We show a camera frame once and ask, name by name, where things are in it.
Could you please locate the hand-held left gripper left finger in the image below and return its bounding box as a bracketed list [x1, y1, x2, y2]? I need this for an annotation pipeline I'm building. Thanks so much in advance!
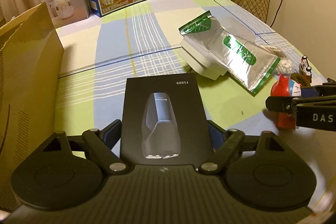
[42, 120, 127, 175]

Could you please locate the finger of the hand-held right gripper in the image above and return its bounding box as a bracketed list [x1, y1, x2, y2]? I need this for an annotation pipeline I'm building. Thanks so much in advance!
[266, 94, 336, 111]
[302, 82, 336, 97]

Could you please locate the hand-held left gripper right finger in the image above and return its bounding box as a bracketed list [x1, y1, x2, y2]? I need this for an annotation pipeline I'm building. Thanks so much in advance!
[199, 120, 288, 175]

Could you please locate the red cartoon figure toy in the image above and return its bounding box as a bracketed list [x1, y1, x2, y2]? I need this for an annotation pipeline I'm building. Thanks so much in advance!
[270, 74, 302, 130]

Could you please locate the cotton swab bag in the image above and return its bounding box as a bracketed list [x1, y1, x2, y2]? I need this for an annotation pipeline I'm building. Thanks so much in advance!
[262, 46, 293, 75]

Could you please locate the black shaver box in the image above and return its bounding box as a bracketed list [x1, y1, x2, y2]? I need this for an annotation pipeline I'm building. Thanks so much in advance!
[119, 72, 214, 165]

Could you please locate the silver green foil pouch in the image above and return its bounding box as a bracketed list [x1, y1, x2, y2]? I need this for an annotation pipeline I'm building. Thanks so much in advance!
[178, 11, 281, 95]

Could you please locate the small white box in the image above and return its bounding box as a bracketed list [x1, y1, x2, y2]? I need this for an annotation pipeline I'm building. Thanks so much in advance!
[181, 17, 255, 81]

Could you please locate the checked tablecloth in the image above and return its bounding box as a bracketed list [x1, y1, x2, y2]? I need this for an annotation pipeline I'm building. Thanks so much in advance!
[54, 0, 336, 224]

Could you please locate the brown cardboard box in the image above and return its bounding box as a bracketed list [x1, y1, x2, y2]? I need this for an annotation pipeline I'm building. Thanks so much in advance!
[0, 2, 65, 211]

